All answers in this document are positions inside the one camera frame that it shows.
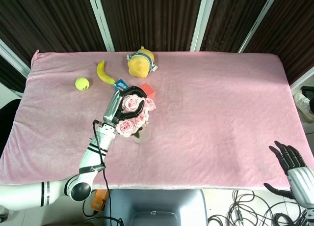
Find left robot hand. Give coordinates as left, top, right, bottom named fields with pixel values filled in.
left=103, top=86, right=148, bottom=125

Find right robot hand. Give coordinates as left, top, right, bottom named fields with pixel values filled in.
left=263, top=141, right=314, bottom=208

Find pink rose bouquet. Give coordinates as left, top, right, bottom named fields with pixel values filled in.
left=115, top=94, right=157, bottom=139

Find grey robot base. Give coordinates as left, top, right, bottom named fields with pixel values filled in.
left=102, top=188, right=209, bottom=226

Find clear drinking glass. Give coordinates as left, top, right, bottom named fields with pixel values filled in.
left=131, top=128, right=153, bottom=144

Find blue cookie box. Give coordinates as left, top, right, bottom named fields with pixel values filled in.
left=113, top=79, right=129, bottom=91

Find red foam cube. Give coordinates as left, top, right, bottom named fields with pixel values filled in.
left=139, top=83, right=157, bottom=99

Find yellow banana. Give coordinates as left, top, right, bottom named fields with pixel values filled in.
left=96, top=60, right=116, bottom=85

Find yellow-green tennis ball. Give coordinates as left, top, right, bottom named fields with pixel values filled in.
left=75, top=77, right=90, bottom=91

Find yellow plush toy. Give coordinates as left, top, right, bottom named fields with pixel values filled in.
left=126, top=46, right=158, bottom=79

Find white sneaker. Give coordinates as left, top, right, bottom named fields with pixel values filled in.
left=293, top=92, right=314, bottom=122

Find pink table cloth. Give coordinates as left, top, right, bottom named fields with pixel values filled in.
left=0, top=50, right=314, bottom=190

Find orange handheld controller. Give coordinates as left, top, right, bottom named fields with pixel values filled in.
left=91, top=189, right=109, bottom=212

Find tangled black cables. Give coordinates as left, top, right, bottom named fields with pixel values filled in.
left=208, top=189, right=307, bottom=226

